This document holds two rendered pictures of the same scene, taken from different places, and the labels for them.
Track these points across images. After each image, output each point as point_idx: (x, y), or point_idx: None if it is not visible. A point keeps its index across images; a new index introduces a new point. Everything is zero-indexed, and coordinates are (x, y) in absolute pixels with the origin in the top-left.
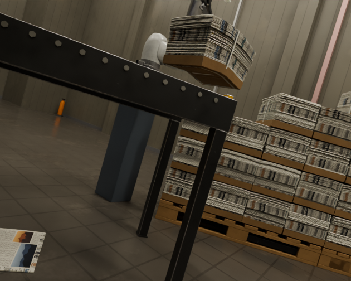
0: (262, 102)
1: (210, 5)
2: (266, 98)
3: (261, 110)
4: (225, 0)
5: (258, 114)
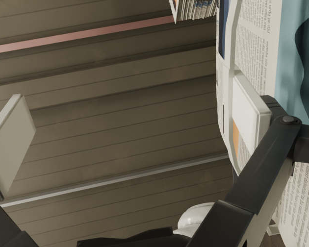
0: (182, 17)
1: (239, 210)
2: (178, 7)
3: (203, 10)
4: (26, 133)
5: (211, 12)
